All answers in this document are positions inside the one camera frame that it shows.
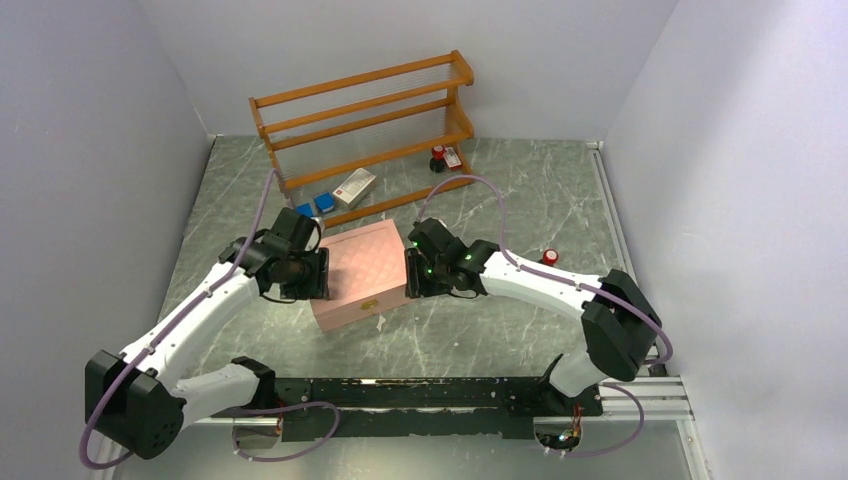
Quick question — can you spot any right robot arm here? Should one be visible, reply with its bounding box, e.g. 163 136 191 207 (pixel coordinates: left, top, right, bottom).
405 219 661 414

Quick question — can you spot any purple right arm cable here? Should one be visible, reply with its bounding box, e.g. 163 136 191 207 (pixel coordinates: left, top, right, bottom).
415 174 675 369

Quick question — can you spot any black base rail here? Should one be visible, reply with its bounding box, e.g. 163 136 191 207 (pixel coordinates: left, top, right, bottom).
185 376 694 442

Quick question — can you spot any white grey carton box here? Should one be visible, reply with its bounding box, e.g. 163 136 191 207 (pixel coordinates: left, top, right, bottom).
331 168 377 208

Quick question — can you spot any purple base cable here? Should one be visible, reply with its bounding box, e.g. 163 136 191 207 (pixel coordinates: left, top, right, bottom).
543 384 646 460
231 402 341 464

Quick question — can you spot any pink jewelry box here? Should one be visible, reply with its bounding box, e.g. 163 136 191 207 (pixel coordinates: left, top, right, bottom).
311 219 411 333

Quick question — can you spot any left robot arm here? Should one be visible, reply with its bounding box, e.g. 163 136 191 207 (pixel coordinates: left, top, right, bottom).
79 208 329 459

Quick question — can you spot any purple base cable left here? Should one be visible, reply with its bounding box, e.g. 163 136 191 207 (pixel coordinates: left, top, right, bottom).
231 402 341 464

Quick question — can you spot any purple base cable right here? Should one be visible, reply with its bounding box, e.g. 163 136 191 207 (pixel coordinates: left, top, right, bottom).
543 384 646 460

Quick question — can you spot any red black stamp on shelf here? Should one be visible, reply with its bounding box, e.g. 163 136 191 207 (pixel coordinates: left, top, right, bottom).
429 145 446 173

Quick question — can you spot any red black stamp on table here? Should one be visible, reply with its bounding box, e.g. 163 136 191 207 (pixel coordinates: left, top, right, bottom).
539 248 559 266

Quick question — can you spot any blue stamp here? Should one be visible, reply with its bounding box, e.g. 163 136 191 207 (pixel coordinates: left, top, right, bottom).
295 203 316 218
313 192 336 214

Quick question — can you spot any red white small box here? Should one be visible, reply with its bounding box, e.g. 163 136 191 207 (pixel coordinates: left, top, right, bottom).
443 147 463 171

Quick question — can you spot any wooden shelf rack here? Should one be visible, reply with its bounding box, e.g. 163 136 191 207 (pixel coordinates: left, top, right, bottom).
249 50 475 226

